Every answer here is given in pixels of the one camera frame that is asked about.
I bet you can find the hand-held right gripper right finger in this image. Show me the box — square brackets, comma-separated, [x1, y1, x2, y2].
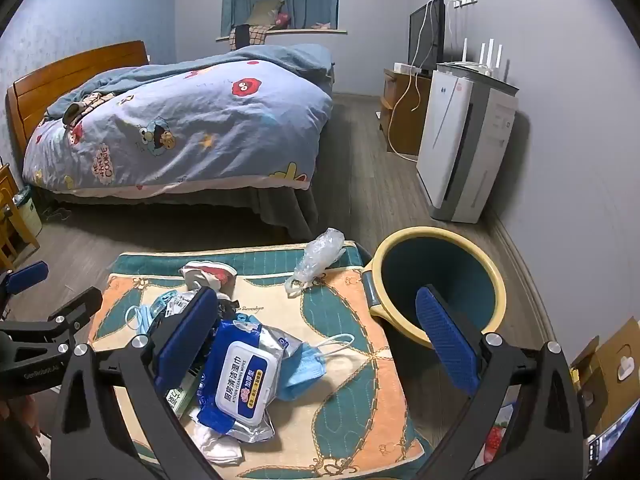
[415, 285, 588, 480]

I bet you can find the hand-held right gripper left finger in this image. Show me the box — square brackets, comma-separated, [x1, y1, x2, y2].
[52, 286, 221, 480]

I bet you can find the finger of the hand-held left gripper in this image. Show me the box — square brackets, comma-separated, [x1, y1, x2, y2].
[30, 286, 103, 353]
[0, 261, 50, 318]

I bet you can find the white blue small packet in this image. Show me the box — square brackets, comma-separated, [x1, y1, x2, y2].
[154, 290, 197, 317]

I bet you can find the blue face mask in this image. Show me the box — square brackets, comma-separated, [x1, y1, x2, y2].
[125, 302, 167, 337]
[275, 332, 357, 402]

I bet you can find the green white packet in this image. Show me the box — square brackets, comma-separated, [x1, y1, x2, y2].
[167, 367, 202, 420]

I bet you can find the white red wrapper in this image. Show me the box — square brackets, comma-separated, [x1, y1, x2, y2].
[180, 260, 238, 292]

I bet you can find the blue white wet wipes packet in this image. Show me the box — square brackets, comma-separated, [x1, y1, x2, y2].
[197, 317, 303, 443]

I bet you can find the yellow blue waste bin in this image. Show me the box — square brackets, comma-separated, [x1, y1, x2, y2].
[361, 226, 507, 350]

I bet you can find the white tissue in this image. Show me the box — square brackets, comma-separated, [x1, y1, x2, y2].
[192, 410, 244, 464]

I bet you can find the clear plastic bag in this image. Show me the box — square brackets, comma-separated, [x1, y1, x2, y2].
[285, 227, 347, 297]

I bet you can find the yellow wooden chair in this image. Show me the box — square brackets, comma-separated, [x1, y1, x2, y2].
[0, 162, 41, 272]

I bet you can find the white plastic container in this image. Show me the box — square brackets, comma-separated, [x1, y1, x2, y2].
[12, 185, 44, 241]

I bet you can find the patterned teal orange mat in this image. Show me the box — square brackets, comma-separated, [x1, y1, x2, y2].
[87, 241, 436, 480]

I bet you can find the blue white strawberry box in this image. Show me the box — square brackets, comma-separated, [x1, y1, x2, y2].
[480, 402, 521, 471]

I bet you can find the cardboard box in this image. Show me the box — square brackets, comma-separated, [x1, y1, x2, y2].
[570, 316, 640, 436]

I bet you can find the white air purifier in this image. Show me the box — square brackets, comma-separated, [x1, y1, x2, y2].
[416, 62, 520, 224]

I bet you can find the dark screen device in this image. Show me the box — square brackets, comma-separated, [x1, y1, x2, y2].
[587, 410, 640, 480]

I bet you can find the wooden bed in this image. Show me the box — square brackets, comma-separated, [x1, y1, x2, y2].
[6, 40, 337, 242]

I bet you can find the bed with blue quilt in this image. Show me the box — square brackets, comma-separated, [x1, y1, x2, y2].
[22, 42, 335, 196]

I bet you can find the wooden cabinet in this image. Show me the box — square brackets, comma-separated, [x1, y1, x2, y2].
[379, 67, 433, 158]

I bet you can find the white router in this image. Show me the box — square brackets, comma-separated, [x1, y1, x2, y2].
[452, 37, 512, 78]

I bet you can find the checked cushion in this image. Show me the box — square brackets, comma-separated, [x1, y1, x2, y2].
[230, 25, 268, 52]

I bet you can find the black monitor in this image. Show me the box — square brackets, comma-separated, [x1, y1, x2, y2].
[407, 0, 447, 78]

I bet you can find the window sill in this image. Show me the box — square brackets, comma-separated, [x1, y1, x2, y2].
[216, 27, 348, 43]

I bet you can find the olive pillow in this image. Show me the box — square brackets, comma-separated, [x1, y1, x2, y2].
[247, 0, 286, 28]

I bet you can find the white cable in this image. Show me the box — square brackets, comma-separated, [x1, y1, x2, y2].
[386, 67, 426, 163]

